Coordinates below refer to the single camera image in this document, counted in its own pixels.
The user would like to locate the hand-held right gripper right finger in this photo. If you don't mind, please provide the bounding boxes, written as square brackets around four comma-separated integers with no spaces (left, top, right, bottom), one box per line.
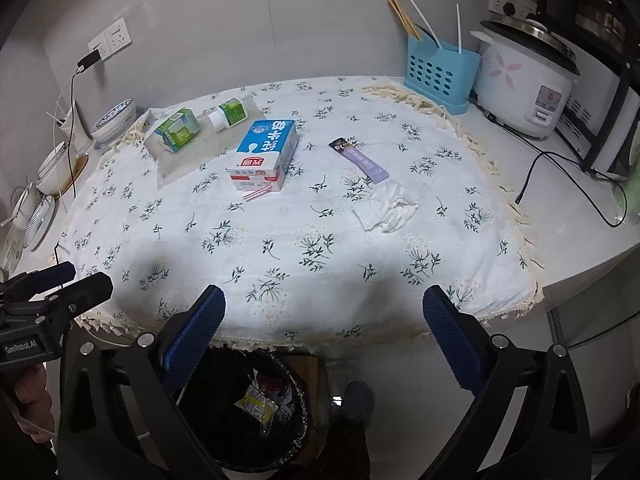
[422,285,593,480]

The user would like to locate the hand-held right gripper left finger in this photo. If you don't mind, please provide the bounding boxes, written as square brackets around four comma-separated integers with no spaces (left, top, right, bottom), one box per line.
[56,285,227,480]

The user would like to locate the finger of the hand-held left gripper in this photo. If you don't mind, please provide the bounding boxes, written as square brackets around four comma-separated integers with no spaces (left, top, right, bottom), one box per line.
[0,261,77,303]
[45,272,114,321]

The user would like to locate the yellow snack wrapper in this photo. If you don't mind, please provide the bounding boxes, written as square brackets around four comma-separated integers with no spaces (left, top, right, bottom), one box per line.
[235,390,278,423]

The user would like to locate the black trash bin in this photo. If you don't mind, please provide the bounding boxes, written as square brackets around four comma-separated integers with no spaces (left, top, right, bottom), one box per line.
[175,347,313,473]

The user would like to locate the white tissue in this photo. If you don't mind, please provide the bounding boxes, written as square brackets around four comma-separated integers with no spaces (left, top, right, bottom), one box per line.
[351,183,420,233]

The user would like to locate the small green drink carton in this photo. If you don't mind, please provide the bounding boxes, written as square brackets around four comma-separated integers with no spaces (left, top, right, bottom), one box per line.
[153,108,201,153]

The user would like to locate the purple sachet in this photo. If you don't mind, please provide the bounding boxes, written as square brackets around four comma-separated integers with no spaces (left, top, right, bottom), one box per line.
[328,136,390,184]

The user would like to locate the blue and white milk carton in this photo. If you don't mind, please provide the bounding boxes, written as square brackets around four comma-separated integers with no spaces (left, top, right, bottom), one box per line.
[228,119,300,192]

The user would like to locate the person's left hand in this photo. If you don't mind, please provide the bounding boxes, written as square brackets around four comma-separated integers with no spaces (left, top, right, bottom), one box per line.
[12,362,56,444]

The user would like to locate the blue striped plate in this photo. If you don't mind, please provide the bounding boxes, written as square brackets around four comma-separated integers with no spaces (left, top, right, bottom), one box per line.
[22,195,57,252]

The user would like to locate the white bowl with spoon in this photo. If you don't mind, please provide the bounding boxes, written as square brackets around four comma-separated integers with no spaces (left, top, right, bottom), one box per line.
[10,180,43,231]

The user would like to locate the stack of white bowls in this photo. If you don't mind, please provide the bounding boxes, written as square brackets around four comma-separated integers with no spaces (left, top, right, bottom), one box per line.
[36,141,76,195]

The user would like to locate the person's grey shoe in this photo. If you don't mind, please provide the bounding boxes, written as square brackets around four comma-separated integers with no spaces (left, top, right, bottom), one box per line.
[342,381,376,423]

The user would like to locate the round wooden coaster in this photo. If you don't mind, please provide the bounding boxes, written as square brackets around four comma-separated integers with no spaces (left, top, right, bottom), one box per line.
[57,152,90,198]

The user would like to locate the white floral tablecloth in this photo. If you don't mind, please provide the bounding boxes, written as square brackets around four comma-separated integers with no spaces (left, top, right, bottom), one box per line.
[50,76,546,348]

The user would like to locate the tall white cup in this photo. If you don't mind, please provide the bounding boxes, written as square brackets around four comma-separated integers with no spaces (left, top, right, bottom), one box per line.
[59,100,93,156]

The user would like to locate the person's leg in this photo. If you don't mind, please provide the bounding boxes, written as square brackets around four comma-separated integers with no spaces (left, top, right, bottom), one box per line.
[320,417,371,480]

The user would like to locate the clear bubble wrap sheet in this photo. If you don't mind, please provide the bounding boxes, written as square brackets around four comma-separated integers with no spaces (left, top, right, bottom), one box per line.
[144,95,261,188]

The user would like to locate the blue patterned bowl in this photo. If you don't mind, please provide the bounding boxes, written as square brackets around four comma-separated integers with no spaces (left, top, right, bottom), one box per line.
[90,98,138,143]

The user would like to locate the white bottle with green label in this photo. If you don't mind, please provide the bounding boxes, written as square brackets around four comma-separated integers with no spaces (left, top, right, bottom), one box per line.
[207,98,249,132]

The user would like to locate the blue plastic utensil holder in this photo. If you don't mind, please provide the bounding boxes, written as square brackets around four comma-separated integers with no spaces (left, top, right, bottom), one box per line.
[404,36,482,116]

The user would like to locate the white rice cooker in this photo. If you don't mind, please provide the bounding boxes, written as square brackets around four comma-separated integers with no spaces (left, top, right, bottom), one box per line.
[470,17,582,140]

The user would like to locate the black metal rack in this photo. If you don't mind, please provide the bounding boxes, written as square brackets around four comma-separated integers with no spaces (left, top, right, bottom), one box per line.
[535,0,640,181]

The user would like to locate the white oven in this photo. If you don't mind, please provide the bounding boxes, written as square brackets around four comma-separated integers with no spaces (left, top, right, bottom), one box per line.
[555,40,640,181]

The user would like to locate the wooden chopstick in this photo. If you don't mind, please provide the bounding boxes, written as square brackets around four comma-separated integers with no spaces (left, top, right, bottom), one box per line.
[391,0,423,41]
[387,0,420,42]

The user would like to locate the metal pot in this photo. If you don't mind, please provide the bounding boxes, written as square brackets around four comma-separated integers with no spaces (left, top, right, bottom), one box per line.
[570,0,640,46]

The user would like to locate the black charger cable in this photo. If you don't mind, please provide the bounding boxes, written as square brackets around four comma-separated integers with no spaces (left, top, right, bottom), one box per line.
[62,71,83,197]

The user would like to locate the loose black cable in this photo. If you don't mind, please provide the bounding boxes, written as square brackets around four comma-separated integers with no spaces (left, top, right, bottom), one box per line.
[515,150,628,228]

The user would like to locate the black rice cooker cable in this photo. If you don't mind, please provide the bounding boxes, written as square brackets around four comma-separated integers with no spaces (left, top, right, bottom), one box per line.
[479,104,626,182]

